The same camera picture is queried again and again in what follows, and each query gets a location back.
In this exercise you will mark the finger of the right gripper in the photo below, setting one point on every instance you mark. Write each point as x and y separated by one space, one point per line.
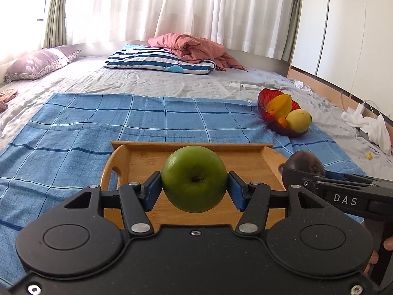
358 178
309 181

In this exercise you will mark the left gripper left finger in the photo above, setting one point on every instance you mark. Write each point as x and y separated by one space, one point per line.
134 200

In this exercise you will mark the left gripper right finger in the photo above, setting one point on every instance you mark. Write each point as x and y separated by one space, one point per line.
254 200

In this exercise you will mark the green apple with stem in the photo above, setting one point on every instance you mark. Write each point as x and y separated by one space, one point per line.
194 179

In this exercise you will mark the person's right hand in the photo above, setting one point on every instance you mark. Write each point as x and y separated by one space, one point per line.
388 246

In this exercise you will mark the wooden serving tray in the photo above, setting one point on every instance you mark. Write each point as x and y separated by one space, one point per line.
136 161

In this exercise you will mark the small orange in bowl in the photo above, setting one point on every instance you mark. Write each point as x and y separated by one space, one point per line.
283 122

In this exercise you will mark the red glass fruit bowl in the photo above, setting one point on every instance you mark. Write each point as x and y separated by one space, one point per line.
264 97

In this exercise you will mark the white crumpled clothes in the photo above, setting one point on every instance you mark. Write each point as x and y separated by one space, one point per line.
375 128

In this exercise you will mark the blue checkered cloth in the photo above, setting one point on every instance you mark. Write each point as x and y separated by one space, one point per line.
65 145

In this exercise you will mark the white wardrobe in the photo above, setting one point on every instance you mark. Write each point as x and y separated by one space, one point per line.
348 43

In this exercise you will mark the blue striped pillow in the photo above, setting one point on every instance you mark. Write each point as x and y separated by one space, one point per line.
155 59

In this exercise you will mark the pink blanket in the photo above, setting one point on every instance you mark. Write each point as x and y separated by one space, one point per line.
196 49

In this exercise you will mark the brown cloth at left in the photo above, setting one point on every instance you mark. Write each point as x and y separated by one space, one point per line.
5 97

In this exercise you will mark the white sheer curtain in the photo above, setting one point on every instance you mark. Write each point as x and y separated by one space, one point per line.
259 27

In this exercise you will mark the purple floral pillow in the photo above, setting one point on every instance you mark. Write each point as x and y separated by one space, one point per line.
37 64

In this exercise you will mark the green side curtain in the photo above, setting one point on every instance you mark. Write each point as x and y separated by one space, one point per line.
54 20

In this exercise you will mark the right green curtain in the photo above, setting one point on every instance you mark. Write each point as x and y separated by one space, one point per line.
292 30

